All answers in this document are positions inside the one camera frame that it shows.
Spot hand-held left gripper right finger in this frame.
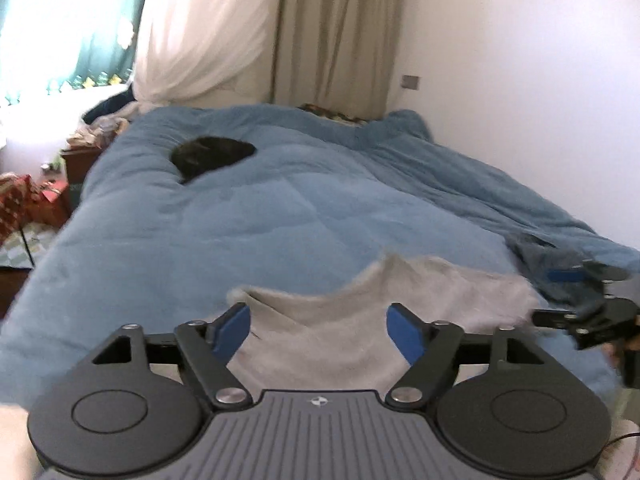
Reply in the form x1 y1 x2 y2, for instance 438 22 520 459
386 303 543 409

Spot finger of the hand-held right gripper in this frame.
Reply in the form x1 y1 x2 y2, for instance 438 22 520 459
547 260 632 283
532 297 640 351

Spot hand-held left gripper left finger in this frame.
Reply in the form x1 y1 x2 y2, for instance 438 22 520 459
92 302 251 409

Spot grey knitted sweater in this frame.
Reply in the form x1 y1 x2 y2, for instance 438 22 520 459
227 254 546 393

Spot blue denim jeans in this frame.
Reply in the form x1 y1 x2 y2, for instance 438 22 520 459
505 232 621 306

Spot blue fleece blanket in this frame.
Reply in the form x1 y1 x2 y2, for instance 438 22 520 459
0 105 640 406

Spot black cloth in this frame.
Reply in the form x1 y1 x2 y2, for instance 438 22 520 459
170 136 257 184

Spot wooden nightstand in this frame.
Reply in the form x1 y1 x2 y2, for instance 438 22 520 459
60 146 108 201

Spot multicoloured knitted blanket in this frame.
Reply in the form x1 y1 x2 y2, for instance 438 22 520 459
297 102 371 126

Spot checkered floor mat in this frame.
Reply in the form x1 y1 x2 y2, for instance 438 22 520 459
0 222 51 268

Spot white crumpled cloth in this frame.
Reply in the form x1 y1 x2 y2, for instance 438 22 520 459
75 110 143 148

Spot dark navy garment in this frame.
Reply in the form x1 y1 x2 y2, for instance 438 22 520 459
82 87 138 123

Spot white sheer curtain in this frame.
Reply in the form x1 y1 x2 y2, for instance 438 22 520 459
135 0 286 106

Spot beige curtain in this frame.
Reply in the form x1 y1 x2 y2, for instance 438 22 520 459
270 0 408 121

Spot green printed curtain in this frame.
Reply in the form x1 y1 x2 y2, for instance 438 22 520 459
0 0 156 93

